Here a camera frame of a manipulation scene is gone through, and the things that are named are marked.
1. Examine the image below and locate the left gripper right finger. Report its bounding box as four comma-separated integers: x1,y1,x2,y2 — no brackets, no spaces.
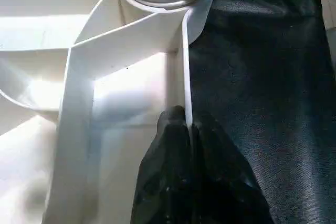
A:
194,112,276,224

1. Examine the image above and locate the black work mat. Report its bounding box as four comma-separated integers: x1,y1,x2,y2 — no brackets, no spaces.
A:
188,0,336,224

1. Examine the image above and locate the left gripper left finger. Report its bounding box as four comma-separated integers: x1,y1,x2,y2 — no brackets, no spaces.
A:
131,105,196,224

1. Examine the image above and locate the white plastic table top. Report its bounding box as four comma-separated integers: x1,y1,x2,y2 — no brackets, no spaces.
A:
0,0,220,224

